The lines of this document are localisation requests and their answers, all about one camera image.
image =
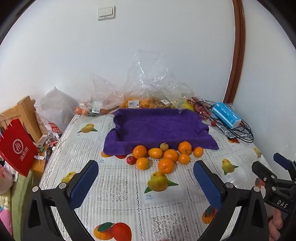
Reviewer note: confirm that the red and white packet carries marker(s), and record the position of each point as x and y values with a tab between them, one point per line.
53	127

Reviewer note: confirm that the white plastic bag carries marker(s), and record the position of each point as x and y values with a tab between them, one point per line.
57	109

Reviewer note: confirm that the green bedsheet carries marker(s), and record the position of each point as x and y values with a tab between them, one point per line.
23	204

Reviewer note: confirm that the brown wooden door frame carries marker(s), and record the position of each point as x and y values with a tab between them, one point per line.
238	46

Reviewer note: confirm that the blue tissue box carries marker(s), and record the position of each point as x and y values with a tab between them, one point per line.
225	114

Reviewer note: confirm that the red cherry tomato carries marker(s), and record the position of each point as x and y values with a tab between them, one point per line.
212	123

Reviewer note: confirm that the white light switch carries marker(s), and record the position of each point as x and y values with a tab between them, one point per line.
106	12

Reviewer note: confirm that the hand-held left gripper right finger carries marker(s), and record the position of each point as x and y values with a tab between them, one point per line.
208	183

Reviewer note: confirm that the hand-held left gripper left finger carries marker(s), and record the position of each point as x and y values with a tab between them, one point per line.
84	183

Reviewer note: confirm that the clear bag of yellow fruit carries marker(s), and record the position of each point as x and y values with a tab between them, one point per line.
185	104

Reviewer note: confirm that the wooden chair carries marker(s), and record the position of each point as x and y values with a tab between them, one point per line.
25	109

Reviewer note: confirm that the purple towel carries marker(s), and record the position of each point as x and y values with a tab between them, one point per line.
157	127

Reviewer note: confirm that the checkered cloth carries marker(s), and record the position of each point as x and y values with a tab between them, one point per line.
231	134

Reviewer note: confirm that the mandarin orange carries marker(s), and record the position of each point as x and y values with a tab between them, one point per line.
185	147
155	153
198	152
170	155
165	166
142	163
184	159
139	151

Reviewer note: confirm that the small brown round fruit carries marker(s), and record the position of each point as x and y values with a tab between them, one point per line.
164	146

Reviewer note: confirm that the clear bag of longans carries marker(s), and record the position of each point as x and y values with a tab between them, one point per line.
166	103

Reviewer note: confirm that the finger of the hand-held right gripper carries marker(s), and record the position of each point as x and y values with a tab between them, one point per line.
261	170
283	161

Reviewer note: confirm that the wooden nightstand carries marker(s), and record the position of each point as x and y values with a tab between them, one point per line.
37	165

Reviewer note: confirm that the red paper bag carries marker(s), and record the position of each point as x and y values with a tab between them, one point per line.
18	148

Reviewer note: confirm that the pink plush toy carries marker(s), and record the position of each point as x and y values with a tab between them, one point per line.
4	178

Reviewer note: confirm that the pink printed cloth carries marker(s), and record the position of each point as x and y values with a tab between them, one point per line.
4	213

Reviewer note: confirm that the pile of cherry tomatoes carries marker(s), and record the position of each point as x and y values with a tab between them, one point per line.
201	109

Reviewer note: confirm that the clear bag of mandarins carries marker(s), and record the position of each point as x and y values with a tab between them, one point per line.
92	109

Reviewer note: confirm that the clear bag of kumquats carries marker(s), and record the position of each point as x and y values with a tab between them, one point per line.
143	102

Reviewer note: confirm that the small red fruit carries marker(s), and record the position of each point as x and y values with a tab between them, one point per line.
130	160

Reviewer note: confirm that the person's right hand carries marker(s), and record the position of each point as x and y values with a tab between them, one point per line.
275	222

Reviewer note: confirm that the fruit printed tablecloth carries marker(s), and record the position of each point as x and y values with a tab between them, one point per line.
115	180

